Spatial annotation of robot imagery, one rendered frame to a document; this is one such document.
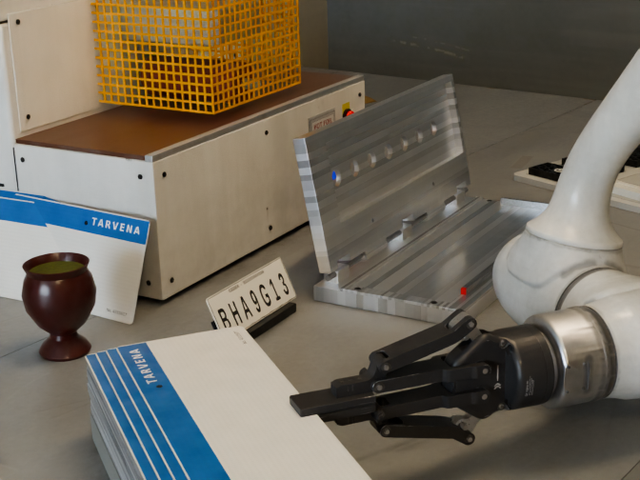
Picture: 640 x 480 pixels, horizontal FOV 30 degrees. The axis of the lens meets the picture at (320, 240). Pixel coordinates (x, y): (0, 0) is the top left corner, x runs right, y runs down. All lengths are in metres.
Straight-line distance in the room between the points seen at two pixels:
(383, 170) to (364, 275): 0.18
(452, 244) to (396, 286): 0.18
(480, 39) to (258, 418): 3.19
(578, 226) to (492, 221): 0.52
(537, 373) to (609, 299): 0.12
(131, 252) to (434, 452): 0.51
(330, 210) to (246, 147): 0.19
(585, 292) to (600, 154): 0.14
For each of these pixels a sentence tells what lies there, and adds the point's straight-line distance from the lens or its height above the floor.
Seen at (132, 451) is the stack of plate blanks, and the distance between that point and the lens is 1.00.
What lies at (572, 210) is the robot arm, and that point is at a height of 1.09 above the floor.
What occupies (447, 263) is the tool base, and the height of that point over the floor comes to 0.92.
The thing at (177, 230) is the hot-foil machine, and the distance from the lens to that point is 1.53.
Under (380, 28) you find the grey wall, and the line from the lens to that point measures 4.35.
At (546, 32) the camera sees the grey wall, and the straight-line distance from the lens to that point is 4.01.
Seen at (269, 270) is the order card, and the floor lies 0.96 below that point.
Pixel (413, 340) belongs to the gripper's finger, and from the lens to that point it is 1.06.
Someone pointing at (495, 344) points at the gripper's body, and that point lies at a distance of 1.09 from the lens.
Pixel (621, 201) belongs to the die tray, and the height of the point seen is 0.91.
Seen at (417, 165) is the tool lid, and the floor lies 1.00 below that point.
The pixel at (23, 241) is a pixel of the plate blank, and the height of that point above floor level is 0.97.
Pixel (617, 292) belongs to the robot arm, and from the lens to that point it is 1.17.
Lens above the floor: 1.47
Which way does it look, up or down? 19 degrees down
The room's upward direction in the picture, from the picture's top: 2 degrees counter-clockwise
